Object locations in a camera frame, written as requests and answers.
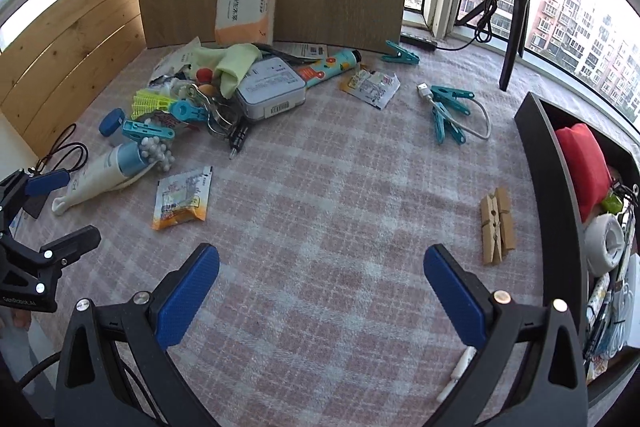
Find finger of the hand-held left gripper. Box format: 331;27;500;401
0;169;71;233
0;226;102;280

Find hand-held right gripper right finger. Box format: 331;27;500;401
423;244;590;427

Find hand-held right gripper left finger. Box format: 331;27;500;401
54;243;221;427

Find white squeeze tube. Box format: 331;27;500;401
52;142;146;214

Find teal plastic clothespin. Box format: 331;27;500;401
381;40;421;66
432;104;467;145
430;85;476;104
432;101;471;118
122;120;176;142

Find white ball roller massager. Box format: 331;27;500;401
115;137;176;192

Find black tray container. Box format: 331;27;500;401
515;92;640;408

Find metal clamp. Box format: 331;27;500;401
175;82;238;140

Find white square tin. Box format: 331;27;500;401
235;58;307;122

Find yellow-green cloth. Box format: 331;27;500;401
192;44;263;98

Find blue round case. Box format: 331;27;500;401
99;108;126;138

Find orange yellow sachet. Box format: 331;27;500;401
152;167;213;231

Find pine wood panel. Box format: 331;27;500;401
0;0;147;158

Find yellow-green plastic comb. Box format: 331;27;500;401
131;89;173;118

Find white tape roll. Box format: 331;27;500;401
584;213;626;277

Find black pen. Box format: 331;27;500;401
227;119;251;161

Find white torn packet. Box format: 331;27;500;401
150;37;201;82

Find red cushion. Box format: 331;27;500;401
554;123;613;223

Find torn white orange sachet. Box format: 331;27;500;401
340;66;401;110

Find teal orange printed tube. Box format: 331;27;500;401
292;48;362;90

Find black tripod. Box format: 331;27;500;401
455;0;541;92

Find orange tissue pack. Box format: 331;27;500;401
215;0;277;46

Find black cord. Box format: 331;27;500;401
35;123;90;172

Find white cable plug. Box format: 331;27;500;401
436;346;476;404

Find white cable bundle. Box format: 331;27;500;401
597;277;636;353

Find teal clothespins with cable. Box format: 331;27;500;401
417;82;492;141

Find black power cable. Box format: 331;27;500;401
435;0;501;52

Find black inline cable controller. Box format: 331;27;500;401
400;32;438;52

